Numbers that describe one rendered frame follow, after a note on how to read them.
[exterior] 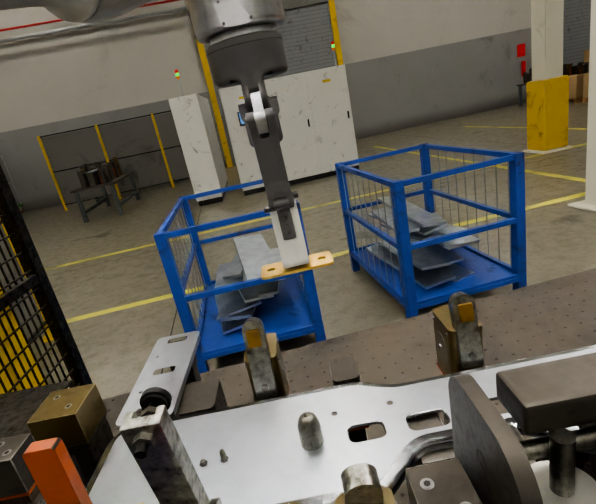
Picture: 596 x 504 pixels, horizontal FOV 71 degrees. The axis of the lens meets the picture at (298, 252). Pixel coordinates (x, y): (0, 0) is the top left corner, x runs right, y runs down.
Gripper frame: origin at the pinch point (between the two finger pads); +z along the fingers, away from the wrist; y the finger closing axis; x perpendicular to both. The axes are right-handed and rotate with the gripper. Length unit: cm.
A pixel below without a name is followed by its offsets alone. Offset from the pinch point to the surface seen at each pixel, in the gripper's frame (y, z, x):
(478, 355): -12.1, 31.7, 25.4
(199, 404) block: -17.0, 32.6, -23.1
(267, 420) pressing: -6.9, 30.7, -10.1
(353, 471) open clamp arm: 15.3, 19.7, 1.0
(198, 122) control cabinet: -768, -7, -133
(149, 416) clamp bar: 15.2, 8.6, -15.1
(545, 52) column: -615, 7, 417
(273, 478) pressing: 4.1, 30.5, -9.3
